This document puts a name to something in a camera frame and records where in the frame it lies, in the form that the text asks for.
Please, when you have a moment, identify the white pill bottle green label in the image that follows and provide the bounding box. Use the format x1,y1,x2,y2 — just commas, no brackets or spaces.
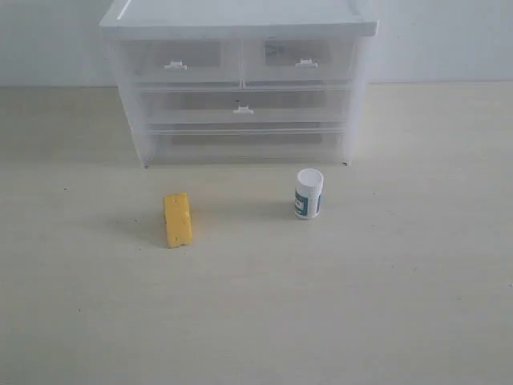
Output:
294,168,324,220

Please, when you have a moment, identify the white plastic drawer cabinet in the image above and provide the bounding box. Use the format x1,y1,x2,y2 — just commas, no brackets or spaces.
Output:
99,1,379,167

